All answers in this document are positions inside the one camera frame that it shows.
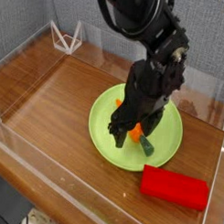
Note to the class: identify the clear acrylic enclosure wall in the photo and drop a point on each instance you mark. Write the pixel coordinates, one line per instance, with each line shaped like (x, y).
(46, 151)

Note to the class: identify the clear acrylic corner bracket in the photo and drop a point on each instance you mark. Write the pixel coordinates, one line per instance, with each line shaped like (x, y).
(65, 43)

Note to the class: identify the green plate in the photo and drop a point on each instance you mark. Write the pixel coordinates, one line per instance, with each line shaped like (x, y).
(165, 138)

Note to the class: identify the orange toy carrot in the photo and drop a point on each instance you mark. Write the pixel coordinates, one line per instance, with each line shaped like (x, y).
(137, 136)

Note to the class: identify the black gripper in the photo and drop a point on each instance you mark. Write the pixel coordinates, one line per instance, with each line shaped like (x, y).
(146, 93)

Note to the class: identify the red rectangular block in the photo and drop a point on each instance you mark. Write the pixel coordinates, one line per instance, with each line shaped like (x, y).
(173, 187)

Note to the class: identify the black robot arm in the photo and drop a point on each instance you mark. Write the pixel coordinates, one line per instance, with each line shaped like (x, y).
(153, 24)

